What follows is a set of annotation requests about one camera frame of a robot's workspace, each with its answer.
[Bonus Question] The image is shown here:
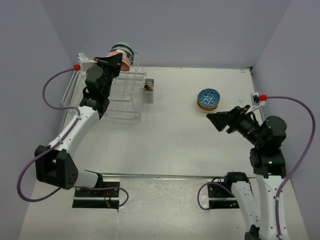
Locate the yellow star patterned bowl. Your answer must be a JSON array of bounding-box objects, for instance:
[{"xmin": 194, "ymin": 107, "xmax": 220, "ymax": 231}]
[{"xmin": 196, "ymin": 101, "xmax": 219, "ymax": 109}]

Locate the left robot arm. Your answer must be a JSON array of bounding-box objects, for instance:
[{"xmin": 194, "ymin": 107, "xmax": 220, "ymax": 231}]
[{"xmin": 35, "ymin": 53, "xmax": 123, "ymax": 197}]

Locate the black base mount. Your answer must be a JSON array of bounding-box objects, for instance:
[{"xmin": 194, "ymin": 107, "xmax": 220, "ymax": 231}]
[
  {"xmin": 72, "ymin": 181, "xmax": 120, "ymax": 210},
  {"xmin": 207, "ymin": 184, "xmax": 239, "ymax": 210}
]

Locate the pale green bowl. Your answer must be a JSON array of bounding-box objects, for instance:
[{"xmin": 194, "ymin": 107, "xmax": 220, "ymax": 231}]
[{"xmin": 112, "ymin": 42, "xmax": 132, "ymax": 49}]

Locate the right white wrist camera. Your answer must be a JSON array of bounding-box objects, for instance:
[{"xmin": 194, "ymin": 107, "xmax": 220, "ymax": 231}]
[{"xmin": 246, "ymin": 92, "xmax": 267, "ymax": 114}]

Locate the brown cutlery bundle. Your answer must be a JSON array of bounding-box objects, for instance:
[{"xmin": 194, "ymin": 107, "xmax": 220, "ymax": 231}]
[{"xmin": 141, "ymin": 82, "xmax": 154, "ymax": 92}]

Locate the salmon pink patterned bowl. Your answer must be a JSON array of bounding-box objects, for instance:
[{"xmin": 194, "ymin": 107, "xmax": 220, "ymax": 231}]
[{"xmin": 106, "ymin": 49, "xmax": 132, "ymax": 72}]

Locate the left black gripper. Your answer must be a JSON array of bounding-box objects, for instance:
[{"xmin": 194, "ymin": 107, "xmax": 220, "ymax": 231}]
[{"xmin": 93, "ymin": 53, "xmax": 123, "ymax": 97}]

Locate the dark teal white bowl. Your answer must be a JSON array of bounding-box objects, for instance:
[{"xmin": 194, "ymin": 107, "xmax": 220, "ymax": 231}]
[{"xmin": 197, "ymin": 88, "xmax": 221, "ymax": 106}]

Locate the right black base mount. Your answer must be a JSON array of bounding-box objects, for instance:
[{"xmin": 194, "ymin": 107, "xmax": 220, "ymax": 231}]
[{"xmin": 207, "ymin": 184, "xmax": 239, "ymax": 210}]

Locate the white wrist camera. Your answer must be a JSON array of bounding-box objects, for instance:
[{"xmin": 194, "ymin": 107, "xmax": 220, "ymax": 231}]
[
  {"xmin": 246, "ymin": 92, "xmax": 267, "ymax": 114},
  {"xmin": 77, "ymin": 52, "xmax": 96, "ymax": 72}
]

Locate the white wire dish rack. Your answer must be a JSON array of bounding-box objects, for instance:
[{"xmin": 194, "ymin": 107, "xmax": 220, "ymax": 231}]
[{"xmin": 61, "ymin": 50, "xmax": 147, "ymax": 122}]

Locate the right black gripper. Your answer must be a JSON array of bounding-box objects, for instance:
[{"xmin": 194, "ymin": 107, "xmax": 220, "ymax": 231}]
[{"xmin": 207, "ymin": 104, "xmax": 265, "ymax": 147}]

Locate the yellow teal patterned bowl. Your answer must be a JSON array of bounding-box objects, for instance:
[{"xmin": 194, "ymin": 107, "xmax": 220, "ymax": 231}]
[{"xmin": 198, "ymin": 107, "xmax": 217, "ymax": 113}]

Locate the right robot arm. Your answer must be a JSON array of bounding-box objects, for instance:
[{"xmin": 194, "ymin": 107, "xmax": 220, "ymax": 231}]
[{"xmin": 206, "ymin": 105, "xmax": 290, "ymax": 240}]

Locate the pink leaf patterned bowl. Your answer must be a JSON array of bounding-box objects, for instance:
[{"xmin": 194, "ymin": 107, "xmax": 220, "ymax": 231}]
[{"xmin": 198, "ymin": 104, "xmax": 218, "ymax": 112}]

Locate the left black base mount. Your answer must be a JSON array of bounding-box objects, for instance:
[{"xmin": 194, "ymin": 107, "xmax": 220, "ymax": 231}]
[{"xmin": 72, "ymin": 181, "xmax": 120, "ymax": 210}]

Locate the grey cutlery holder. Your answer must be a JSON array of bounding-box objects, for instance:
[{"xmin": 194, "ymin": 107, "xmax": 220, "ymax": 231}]
[{"xmin": 143, "ymin": 78, "xmax": 155, "ymax": 103}]

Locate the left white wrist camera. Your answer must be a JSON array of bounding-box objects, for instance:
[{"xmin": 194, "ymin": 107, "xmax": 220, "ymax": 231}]
[{"xmin": 77, "ymin": 52, "xmax": 96, "ymax": 72}]

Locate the black rimmed bowl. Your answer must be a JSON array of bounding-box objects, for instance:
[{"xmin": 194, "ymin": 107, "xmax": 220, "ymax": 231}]
[{"xmin": 109, "ymin": 44, "xmax": 134, "ymax": 67}]

